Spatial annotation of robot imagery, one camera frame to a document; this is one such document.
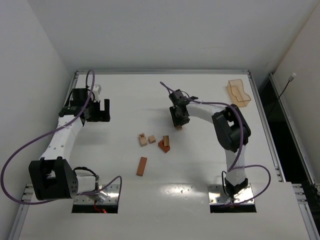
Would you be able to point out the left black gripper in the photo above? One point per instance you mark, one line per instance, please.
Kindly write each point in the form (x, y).
(95, 113)

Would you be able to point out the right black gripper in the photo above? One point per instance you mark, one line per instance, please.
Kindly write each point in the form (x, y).
(180, 119)

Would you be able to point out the light wood long block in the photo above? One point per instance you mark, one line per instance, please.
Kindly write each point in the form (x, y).
(179, 127)

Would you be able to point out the clear orange plastic box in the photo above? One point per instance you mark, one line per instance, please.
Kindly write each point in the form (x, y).
(236, 91)

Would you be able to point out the red-brown long block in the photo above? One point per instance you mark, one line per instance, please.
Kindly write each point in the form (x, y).
(141, 166)

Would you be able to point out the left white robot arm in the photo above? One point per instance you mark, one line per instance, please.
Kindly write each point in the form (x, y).
(52, 176)

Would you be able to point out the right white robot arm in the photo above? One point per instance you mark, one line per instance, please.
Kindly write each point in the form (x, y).
(232, 132)

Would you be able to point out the dark-topped wood block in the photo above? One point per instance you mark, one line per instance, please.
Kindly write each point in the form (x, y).
(166, 141)

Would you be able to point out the red-brown arch block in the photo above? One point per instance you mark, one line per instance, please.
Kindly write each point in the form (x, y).
(164, 148)

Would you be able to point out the light wood cube block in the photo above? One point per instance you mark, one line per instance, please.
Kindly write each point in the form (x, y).
(143, 142)

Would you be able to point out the small plain wood cube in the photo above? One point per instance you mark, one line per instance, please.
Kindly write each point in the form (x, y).
(152, 139)

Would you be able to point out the wood cube letter N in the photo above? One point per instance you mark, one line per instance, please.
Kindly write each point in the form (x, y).
(142, 136)

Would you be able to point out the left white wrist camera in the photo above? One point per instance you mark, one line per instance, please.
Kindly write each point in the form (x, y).
(96, 93)

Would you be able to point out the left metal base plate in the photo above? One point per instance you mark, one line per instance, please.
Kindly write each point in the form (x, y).
(108, 196)

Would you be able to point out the metal base plate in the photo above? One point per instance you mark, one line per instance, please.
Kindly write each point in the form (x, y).
(217, 196)
(108, 196)

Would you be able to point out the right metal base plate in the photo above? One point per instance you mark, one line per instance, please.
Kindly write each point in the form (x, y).
(217, 196)

